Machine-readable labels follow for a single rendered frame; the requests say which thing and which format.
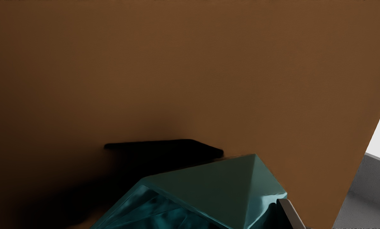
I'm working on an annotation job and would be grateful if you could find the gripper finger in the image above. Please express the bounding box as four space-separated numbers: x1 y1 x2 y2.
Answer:
276 199 308 229

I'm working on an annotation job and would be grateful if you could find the teal faceted mug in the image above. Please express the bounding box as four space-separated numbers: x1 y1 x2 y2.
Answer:
90 154 288 229

